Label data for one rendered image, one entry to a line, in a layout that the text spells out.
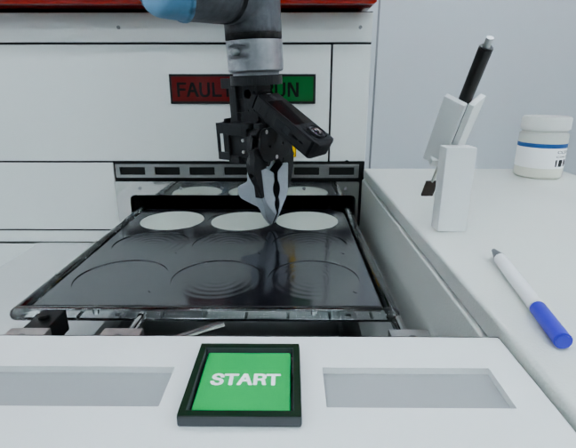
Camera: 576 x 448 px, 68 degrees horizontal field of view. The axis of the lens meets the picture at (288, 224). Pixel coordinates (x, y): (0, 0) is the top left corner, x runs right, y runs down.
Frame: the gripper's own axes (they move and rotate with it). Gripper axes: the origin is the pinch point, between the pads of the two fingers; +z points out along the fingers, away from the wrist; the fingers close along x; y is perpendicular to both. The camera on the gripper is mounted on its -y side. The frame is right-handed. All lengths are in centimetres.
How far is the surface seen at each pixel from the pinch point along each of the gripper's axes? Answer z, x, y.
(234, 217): 1.9, -0.5, 9.0
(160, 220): 1.5, 7.8, 17.3
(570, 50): -24, -215, -17
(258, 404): -6.0, 35.3, -26.8
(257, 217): 2.0, -2.6, 5.8
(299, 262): 1.8, 8.4, -10.2
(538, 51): -24, -206, -4
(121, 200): 0.7, 5.5, 31.3
